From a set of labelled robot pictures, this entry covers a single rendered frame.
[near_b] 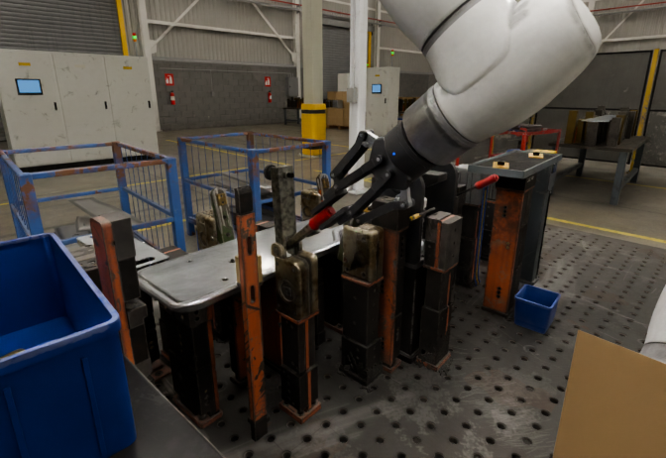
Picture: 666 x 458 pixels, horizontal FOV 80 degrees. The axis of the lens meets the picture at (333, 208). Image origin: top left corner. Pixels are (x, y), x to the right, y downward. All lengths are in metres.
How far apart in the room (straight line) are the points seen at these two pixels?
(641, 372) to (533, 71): 0.48
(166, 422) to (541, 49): 0.51
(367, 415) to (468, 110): 0.67
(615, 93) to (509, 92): 8.13
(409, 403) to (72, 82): 8.25
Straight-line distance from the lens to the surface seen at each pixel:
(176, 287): 0.80
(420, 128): 0.49
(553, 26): 0.44
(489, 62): 0.45
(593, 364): 0.77
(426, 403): 0.97
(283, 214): 0.73
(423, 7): 0.47
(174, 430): 0.47
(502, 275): 1.28
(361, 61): 5.40
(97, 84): 8.80
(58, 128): 8.65
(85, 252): 0.87
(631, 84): 8.54
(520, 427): 0.98
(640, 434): 0.81
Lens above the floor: 1.35
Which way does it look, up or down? 16 degrees down
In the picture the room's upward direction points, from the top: straight up
